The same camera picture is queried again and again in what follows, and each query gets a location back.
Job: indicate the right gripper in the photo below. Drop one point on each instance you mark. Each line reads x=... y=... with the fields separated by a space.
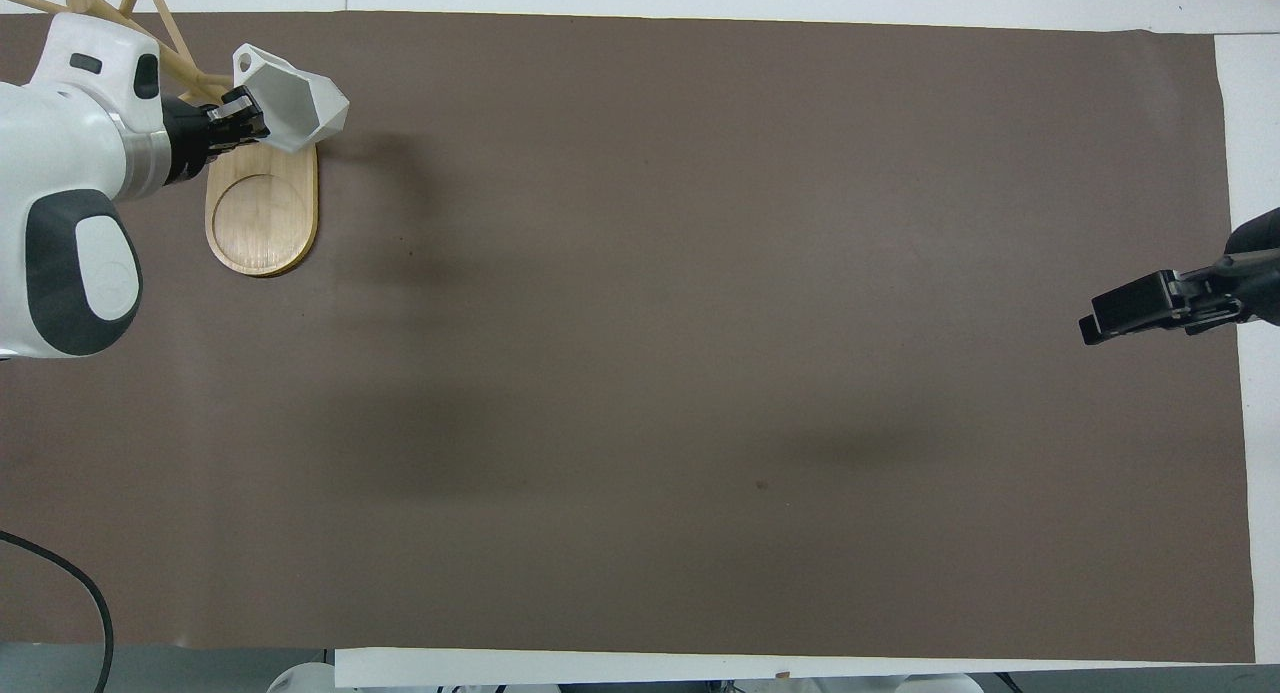
x=1255 y=268

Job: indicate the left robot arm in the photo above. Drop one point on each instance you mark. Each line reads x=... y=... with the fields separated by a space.
x=60 y=153

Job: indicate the white faceted cup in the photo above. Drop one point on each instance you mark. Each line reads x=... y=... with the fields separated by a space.
x=300 y=103

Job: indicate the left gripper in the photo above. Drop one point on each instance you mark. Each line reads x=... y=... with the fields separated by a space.
x=185 y=138

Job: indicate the wooden cup rack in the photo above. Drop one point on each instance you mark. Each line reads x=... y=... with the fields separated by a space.
x=262 y=208

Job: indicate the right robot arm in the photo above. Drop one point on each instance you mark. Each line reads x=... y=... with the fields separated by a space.
x=900 y=684

